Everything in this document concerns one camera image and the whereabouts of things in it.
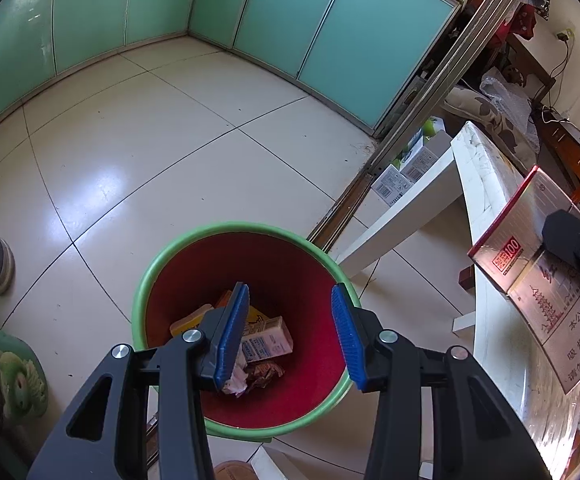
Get green cartoon plastic stool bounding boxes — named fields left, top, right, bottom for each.
left=0, top=327, right=50, bottom=431

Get leaf print pillow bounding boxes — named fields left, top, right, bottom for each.
left=442, top=85, right=541, bottom=171

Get teal cabinet doors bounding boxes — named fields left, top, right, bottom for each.
left=0, top=0, right=463, bottom=136

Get green white carton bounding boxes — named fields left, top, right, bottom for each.
left=395, top=116, right=446, bottom=166

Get bubble wrap bag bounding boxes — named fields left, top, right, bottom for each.
left=480, top=67, right=536, bottom=126

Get white cardboard box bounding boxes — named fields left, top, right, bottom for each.
left=400, top=146, right=441, bottom=183

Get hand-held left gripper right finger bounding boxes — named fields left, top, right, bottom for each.
left=331, top=284, right=553, bottom=480

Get black charger cable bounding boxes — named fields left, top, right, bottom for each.
left=532, top=40, right=571, bottom=126

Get metal sliding door frame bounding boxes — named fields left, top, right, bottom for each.
left=307, top=0, right=536, bottom=251

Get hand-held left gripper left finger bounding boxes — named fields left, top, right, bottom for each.
left=26, top=281, right=251, bottom=480

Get small beige carton box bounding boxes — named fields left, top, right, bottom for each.
left=240, top=316, right=295, bottom=362

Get white table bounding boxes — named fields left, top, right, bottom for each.
left=337, top=121, right=580, bottom=466

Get silver red cigarette carton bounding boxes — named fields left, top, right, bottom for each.
left=467, top=165, right=580, bottom=395

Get yellow orange packet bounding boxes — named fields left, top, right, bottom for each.
left=169, top=290, right=233, bottom=338

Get green red trash bin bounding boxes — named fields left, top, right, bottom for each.
left=131, top=221, right=362, bottom=443

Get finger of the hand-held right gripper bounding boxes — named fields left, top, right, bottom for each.
left=541, top=210, right=580, bottom=278

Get white barcode box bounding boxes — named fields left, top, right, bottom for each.
left=371, top=165, right=413, bottom=207

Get printed foil wrapper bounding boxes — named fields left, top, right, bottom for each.
left=220, top=357, right=287, bottom=398

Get yellow white medicine box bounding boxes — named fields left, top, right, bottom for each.
left=242, top=304, right=267, bottom=333

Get red hanging garment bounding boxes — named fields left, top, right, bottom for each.
left=512, top=2, right=538, bottom=38

